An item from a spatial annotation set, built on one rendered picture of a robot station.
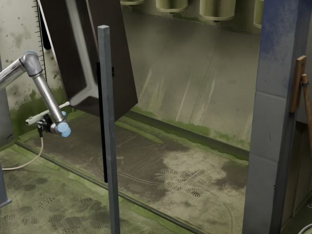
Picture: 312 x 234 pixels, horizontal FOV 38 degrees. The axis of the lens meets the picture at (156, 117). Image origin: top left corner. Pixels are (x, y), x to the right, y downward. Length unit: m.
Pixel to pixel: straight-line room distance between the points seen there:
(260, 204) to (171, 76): 2.39
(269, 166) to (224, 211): 1.16
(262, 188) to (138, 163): 1.80
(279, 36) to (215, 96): 2.28
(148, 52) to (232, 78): 1.09
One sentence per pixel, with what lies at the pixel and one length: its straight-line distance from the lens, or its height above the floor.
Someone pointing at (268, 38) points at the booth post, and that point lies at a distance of 2.36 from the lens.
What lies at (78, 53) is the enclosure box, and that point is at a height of 0.95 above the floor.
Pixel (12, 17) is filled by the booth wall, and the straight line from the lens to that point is 4.53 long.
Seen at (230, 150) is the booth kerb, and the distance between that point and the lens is 4.38.
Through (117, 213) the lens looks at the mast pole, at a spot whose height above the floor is 0.37.
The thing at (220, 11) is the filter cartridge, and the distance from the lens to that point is 4.27.
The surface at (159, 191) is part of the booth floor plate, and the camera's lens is 3.87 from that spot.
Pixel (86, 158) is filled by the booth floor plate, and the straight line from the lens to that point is 4.40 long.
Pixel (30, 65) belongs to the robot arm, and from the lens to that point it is 3.53.
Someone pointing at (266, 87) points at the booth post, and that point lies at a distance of 2.43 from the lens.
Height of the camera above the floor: 2.28
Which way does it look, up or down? 26 degrees down
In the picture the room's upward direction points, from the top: straight up
